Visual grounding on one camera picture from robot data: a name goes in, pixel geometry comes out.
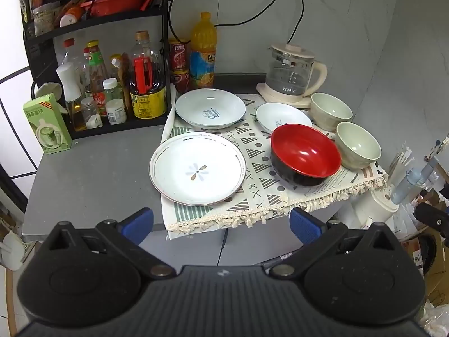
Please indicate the red label sauce bottle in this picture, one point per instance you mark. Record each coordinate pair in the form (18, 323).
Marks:
(96, 70)

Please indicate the orange juice bottle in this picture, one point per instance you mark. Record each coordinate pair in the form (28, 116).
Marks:
(202, 52)

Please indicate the small glass jar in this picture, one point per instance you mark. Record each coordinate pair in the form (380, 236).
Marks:
(90, 112)

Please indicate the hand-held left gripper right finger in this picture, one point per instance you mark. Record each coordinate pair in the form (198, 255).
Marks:
(304, 226)

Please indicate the white cylindrical appliance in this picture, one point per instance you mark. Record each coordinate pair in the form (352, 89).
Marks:
(371, 203)

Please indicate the small white plate blue print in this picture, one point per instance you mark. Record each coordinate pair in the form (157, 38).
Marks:
(280, 115)

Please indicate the clear bottle red cap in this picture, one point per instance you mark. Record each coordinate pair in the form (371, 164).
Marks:
(70, 51)

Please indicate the black metal shelf rack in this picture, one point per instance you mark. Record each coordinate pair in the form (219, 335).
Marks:
(105, 19)

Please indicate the small white pill bottle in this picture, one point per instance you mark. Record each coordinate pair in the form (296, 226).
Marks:
(115, 111)

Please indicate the large white plate blue print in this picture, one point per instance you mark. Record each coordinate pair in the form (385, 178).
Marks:
(210, 107)

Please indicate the white plastic object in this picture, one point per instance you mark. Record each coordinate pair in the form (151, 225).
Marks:
(12, 249)

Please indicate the blue spray bottle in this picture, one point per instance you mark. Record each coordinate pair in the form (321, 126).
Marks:
(414, 179)

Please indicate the green carton box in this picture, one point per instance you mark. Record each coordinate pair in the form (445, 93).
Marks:
(47, 126)

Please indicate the glass electric kettle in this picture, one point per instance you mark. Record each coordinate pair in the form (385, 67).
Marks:
(289, 72)

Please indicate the green bottle white cap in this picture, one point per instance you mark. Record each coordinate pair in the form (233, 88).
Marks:
(111, 89)

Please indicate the oil bottle white cap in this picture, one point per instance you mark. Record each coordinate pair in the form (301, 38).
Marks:
(70, 84)

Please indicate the cardboard box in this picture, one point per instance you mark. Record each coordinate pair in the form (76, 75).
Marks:
(436, 256)

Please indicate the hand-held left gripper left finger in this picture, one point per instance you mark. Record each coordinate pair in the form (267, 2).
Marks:
(139, 223)

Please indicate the red and black bowl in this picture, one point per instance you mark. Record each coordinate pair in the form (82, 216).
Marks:
(303, 151)

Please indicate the red plastic basket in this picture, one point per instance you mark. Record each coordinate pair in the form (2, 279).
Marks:
(112, 2)

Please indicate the cream ceramic bowl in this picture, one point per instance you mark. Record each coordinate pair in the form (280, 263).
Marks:
(357, 145)
(329, 110)

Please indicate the white crumpled bag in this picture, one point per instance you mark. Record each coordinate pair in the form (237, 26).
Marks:
(47, 89)

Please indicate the patterned fringed placemat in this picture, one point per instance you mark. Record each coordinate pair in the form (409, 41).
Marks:
(259, 186)

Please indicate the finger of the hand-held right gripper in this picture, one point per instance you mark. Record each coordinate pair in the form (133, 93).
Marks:
(429, 216)

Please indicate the flat white plate flower pattern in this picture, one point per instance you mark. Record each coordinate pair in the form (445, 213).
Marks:
(198, 170)

